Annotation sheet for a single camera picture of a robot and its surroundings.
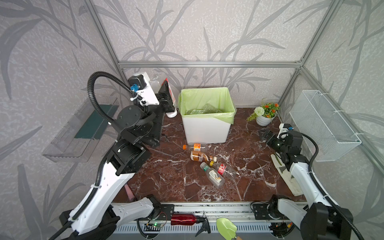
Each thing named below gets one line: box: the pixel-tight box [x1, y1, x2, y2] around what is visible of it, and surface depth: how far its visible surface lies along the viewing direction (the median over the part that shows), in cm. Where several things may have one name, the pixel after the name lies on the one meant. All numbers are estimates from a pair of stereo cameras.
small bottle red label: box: [217, 163, 240, 180], surface depth 86 cm
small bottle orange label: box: [182, 142, 208, 152], surface depth 95 cm
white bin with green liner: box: [178, 87, 236, 144], surface depth 92 cm
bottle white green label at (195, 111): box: [185, 109, 205, 115], surface depth 98 cm
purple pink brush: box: [124, 184, 135, 201], surface depth 81 cm
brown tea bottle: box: [190, 150, 217, 163], surface depth 90 cm
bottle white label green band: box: [200, 162, 225, 189], surface depth 82 cm
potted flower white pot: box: [246, 103, 281, 127], surface depth 101 cm
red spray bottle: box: [170, 211, 211, 237], surface depth 70 cm
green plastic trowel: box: [216, 217, 242, 240], surface depth 71 cm
